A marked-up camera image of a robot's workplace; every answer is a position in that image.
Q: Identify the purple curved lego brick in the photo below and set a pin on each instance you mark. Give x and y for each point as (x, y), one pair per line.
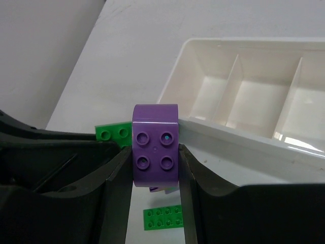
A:
(155, 145)

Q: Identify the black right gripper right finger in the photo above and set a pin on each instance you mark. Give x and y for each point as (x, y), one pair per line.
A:
(217, 211)

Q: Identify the white three-compartment tray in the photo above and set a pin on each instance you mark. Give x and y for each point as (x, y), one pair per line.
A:
(262, 96)

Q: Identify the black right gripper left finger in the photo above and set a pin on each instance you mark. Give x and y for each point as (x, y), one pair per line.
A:
(59, 187)

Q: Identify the small green lego brick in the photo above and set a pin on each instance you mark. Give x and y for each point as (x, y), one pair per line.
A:
(121, 133)

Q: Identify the green lego brick block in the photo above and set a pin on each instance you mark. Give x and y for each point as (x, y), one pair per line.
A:
(167, 217)

